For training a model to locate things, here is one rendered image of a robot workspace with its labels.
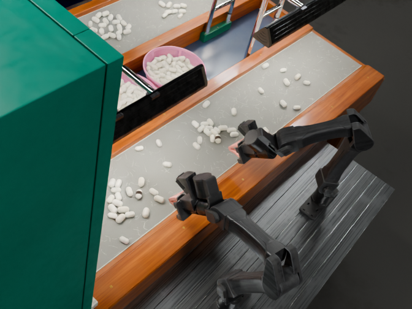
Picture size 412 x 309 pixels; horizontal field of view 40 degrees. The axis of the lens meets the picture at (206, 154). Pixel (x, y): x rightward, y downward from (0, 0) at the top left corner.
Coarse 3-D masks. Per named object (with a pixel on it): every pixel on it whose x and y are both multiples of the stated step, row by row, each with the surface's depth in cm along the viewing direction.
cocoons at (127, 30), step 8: (176, 8) 263; (96, 16) 245; (104, 16) 248; (112, 16) 247; (120, 16) 248; (88, 24) 241; (104, 24) 242; (128, 24) 245; (120, 32) 242; (128, 32) 243
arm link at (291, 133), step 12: (336, 120) 182; (348, 120) 181; (360, 120) 186; (288, 132) 184; (300, 132) 183; (312, 132) 182; (324, 132) 181; (336, 132) 181; (348, 132) 181; (360, 132) 179; (288, 144) 183; (300, 144) 183; (360, 144) 183; (372, 144) 184
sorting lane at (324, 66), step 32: (288, 64) 254; (320, 64) 259; (352, 64) 264; (224, 96) 231; (256, 96) 235; (288, 96) 240; (320, 96) 244; (160, 128) 212; (192, 128) 216; (128, 160) 199; (160, 160) 202; (192, 160) 205; (224, 160) 209; (160, 192) 193; (128, 224) 182
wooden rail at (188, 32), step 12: (240, 0) 275; (252, 0) 279; (216, 12) 264; (240, 12) 278; (192, 24) 254; (204, 24) 257; (216, 24) 267; (168, 36) 245; (180, 36) 248; (192, 36) 256; (132, 48) 235; (144, 48) 236; (132, 60) 230
